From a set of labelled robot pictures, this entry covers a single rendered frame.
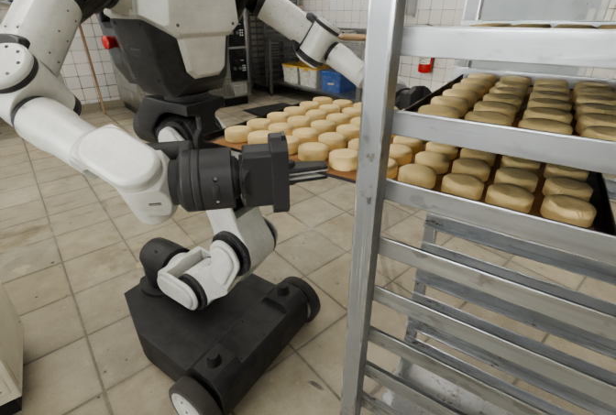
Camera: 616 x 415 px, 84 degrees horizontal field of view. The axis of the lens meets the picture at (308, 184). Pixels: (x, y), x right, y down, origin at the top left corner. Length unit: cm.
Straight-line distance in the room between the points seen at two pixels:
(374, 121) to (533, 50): 16
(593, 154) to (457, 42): 16
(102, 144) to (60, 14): 31
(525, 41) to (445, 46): 7
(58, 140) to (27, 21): 23
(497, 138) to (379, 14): 17
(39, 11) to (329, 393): 128
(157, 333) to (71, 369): 38
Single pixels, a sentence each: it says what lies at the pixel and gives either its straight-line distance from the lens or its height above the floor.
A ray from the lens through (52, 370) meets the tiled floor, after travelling 171.
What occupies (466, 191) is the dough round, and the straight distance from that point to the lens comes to 47.
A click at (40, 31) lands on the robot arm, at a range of 73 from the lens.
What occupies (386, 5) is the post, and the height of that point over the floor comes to 118.
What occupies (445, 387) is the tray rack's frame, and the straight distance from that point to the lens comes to 129.
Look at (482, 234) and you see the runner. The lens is 94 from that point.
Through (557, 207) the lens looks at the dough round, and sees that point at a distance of 47.
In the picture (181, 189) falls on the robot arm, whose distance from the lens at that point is 48.
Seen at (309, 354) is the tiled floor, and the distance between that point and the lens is 147.
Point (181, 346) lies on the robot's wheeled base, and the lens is 134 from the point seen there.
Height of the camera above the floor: 117
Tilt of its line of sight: 26 degrees down
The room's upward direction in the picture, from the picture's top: straight up
